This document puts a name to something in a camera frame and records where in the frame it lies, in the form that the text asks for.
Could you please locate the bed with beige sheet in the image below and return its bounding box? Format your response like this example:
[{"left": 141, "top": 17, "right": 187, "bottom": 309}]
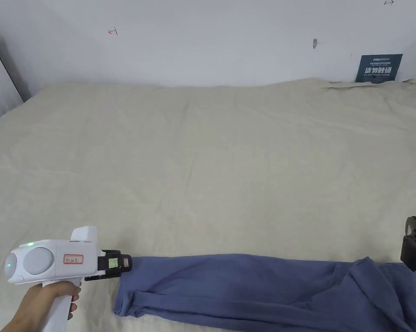
[{"left": 0, "top": 77, "right": 416, "bottom": 332}]

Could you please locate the person's left forearm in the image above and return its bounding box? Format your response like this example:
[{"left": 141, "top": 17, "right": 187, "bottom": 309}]
[{"left": 0, "top": 310, "right": 26, "bottom": 332}]

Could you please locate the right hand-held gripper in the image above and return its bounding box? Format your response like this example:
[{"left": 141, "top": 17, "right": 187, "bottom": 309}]
[{"left": 400, "top": 216, "right": 416, "bottom": 278}]

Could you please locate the person's left hand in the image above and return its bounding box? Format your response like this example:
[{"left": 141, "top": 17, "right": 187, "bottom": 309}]
[{"left": 16, "top": 281, "right": 82, "bottom": 332}]

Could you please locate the dark blue garment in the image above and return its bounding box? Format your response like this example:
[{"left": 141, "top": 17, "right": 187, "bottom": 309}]
[{"left": 112, "top": 253, "right": 416, "bottom": 332}]

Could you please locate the dark blue sign card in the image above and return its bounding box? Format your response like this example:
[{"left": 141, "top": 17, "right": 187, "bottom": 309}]
[{"left": 355, "top": 53, "right": 404, "bottom": 84}]

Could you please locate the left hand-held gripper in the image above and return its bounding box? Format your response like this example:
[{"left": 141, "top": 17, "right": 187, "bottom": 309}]
[{"left": 4, "top": 226, "right": 133, "bottom": 332}]

